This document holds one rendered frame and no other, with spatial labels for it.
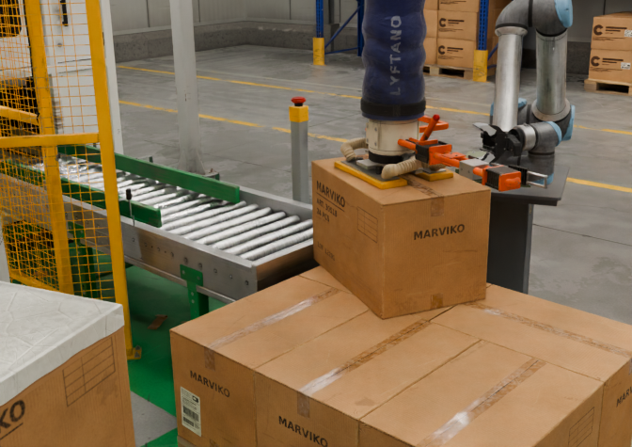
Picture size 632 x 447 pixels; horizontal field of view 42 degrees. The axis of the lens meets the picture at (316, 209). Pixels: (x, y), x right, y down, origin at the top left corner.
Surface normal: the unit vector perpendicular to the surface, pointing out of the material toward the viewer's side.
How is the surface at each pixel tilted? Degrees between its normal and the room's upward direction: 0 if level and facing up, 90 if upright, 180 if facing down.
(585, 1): 90
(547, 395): 0
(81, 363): 90
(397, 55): 73
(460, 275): 90
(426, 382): 0
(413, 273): 90
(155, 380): 0
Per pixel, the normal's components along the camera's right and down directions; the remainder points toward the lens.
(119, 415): 0.91, 0.11
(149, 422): -0.02, -0.95
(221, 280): -0.68, 0.24
